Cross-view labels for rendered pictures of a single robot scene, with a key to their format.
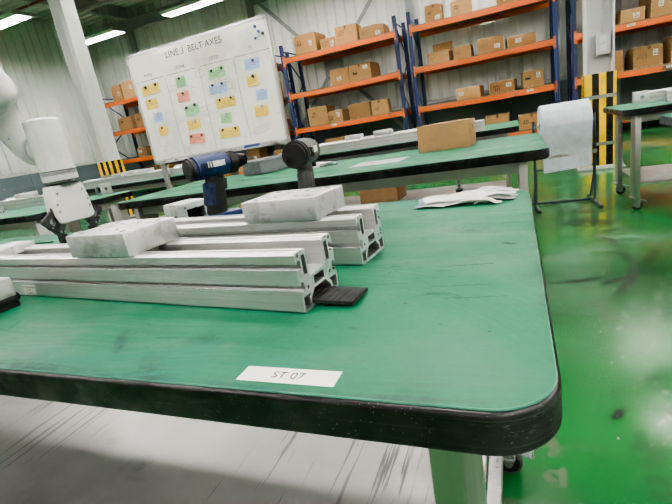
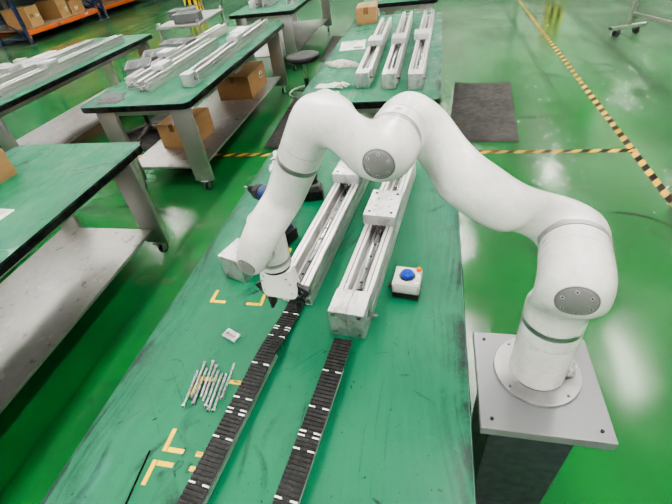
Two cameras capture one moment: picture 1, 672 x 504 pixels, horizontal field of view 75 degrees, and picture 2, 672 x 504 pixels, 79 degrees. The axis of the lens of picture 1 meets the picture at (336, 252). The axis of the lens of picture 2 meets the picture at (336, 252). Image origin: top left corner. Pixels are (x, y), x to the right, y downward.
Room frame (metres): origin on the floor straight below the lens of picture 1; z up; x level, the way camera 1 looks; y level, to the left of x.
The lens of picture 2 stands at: (1.14, 1.51, 1.69)
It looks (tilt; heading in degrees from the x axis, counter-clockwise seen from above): 40 degrees down; 262
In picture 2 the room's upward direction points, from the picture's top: 8 degrees counter-clockwise
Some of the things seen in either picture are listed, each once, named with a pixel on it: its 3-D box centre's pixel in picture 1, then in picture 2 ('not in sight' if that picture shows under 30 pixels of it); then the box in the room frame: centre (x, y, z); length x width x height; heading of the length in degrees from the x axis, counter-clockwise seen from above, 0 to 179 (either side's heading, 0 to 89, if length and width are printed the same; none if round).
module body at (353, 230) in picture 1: (205, 239); (334, 217); (0.96, 0.28, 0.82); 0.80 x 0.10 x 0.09; 60
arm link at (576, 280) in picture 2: not in sight; (566, 290); (0.66, 1.08, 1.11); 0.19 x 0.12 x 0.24; 55
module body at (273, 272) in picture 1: (133, 269); (384, 221); (0.79, 0.37, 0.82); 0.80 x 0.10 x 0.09; 60
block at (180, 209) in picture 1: (185, 218); (244, 261); (1.30, 0.42, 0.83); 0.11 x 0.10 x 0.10; 137
